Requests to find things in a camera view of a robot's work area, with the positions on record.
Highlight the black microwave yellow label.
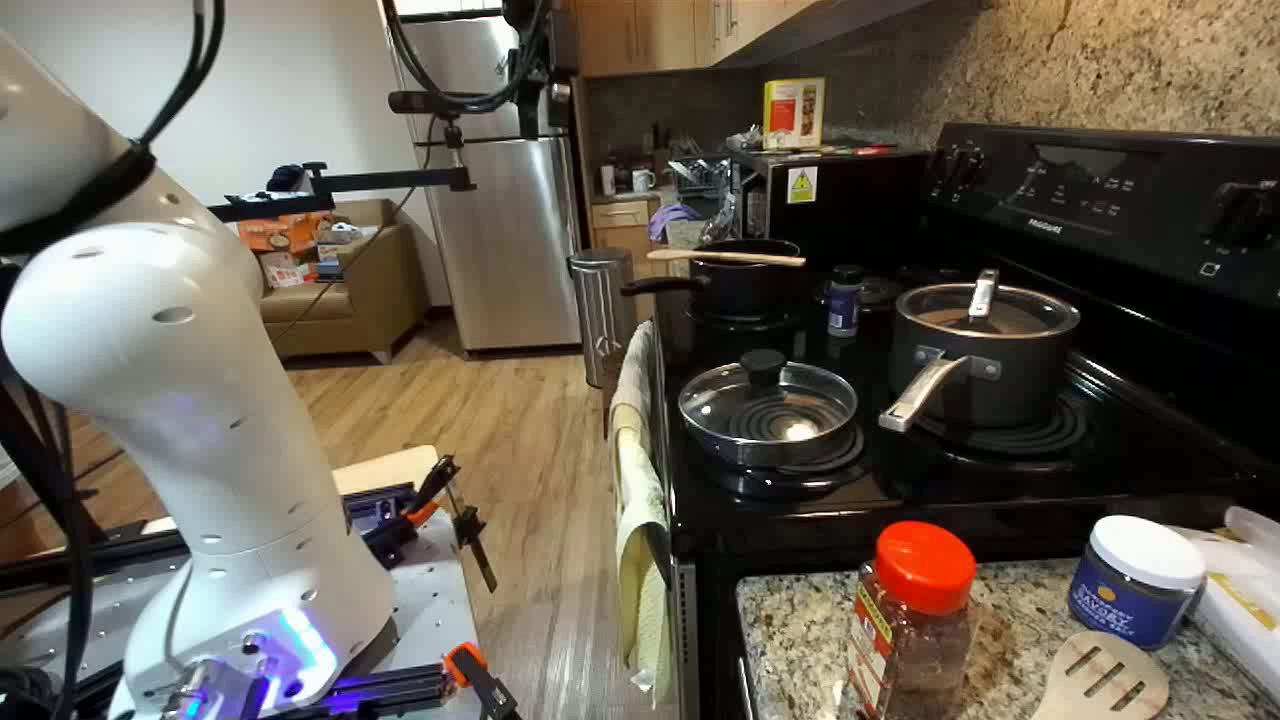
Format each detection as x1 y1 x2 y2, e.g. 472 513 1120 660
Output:
764 146 931 271

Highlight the glass lid black knob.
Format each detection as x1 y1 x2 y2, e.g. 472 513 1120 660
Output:
677 346 869 472

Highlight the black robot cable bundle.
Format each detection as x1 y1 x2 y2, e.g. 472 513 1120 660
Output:
0 0 233 712

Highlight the orange black clamp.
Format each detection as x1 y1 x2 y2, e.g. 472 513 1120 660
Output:
362 452 506 595
317 639 527 720

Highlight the grey metal robot base plate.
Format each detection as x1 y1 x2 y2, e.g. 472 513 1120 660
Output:
0 517 489 720

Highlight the black electric stove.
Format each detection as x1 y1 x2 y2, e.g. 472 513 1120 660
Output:
666 118 1280 720

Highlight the grey metal bin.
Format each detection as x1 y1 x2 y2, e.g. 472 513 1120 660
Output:
572 253 632 393

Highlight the wooden slotted spatula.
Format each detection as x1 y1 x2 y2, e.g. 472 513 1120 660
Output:
1028 627 1178 720

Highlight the dark saucepan steel handle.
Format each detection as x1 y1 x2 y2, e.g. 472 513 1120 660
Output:
873 276 1090 438

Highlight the small blue bottle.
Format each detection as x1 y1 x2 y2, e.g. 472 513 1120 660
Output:
822 258 869 344

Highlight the light wooden board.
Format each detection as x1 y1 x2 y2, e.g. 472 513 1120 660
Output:
138 438 445 534

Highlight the grey utensil holder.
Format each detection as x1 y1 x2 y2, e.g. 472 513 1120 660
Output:
647 139 749 253

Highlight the grey utensil in saucepan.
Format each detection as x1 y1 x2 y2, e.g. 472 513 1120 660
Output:
964 264 1003 322

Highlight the yellow red box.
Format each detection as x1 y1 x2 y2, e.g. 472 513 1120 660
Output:
759 75 828 151

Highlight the stainless steel refrigerator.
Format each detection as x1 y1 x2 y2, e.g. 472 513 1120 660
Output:
425 122 588 357

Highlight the black boom bar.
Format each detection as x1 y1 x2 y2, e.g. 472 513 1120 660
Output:
210 160 475 223

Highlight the black electric coil burner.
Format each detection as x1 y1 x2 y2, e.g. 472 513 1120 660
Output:
917 393 1096 479
704 423 873 503

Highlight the black pot with handle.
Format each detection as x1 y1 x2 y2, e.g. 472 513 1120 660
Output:
617 237 818 363

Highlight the black camera stand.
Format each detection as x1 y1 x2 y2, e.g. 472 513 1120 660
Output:
381 0 577 145

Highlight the blue jar white lid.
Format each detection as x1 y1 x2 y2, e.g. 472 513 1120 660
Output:
1064 513 1214 655

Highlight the cream kitchen towel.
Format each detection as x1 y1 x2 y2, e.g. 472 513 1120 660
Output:
604 315 683 712

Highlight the spice jar red lid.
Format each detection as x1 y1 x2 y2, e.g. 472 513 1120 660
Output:
843 517 984 720

